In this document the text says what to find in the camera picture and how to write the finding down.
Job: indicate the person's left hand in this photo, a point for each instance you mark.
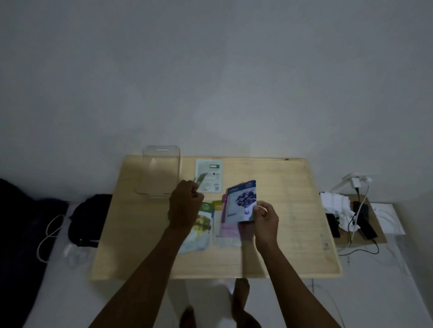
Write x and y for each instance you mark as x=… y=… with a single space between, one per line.
x=182 y=209

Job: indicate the person's right hand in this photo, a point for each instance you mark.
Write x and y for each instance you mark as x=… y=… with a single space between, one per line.
x=267 y=226

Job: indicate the person's right thumb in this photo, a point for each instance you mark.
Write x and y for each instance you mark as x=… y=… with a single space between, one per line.
x=259 y=209

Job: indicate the person's left fingers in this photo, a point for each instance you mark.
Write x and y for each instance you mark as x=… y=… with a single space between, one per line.
x=197 y=194

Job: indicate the blue blueberry mask packet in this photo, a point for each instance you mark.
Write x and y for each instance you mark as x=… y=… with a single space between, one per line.
x=241 y=201

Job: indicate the person's right forearm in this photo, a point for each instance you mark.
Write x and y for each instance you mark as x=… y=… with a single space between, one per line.
x=291 y=290

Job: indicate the person's left forearm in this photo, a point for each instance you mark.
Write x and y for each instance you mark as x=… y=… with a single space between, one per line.
x=145 y=280

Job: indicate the white mask packet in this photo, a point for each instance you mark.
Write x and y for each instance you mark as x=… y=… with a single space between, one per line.
x=210 y=170

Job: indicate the yellow-green topped mask packet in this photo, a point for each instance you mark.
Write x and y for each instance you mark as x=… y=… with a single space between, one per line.
x=217 y=223

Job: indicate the pink mask packet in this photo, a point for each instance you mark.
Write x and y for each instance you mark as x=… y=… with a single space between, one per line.
x=229 y=229

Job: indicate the green yellow fruit mask packet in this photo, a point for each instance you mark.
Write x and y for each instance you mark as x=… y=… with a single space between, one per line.
x=200 y=233

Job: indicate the clear plastic container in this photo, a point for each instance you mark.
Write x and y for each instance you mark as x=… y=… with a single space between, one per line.
x=161 y=169

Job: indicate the black phone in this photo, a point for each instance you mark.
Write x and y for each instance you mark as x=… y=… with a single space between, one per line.
x=333 y=225

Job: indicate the crumpled white paper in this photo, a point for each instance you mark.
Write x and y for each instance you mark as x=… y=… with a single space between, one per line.
x=336 y=204

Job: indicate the white charger plug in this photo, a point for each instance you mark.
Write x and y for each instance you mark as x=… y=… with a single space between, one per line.
x=356 y=181

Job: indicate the black power bank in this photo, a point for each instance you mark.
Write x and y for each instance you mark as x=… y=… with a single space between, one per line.
x=365 y=219

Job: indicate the black bag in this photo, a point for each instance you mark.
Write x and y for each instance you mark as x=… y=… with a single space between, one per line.
x=88 y=219

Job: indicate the brown cardboard sheet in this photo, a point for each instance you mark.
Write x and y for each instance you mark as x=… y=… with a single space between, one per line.
x=380 y=236

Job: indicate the person's left foot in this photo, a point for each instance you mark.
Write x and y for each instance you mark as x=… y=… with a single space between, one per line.
x=188 y=317

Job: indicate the clear plastic bag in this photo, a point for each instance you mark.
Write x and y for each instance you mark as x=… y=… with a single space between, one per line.
x=76 y=255

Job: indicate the dark blue cloth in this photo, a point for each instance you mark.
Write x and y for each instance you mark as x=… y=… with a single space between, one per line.
x=23 y=243

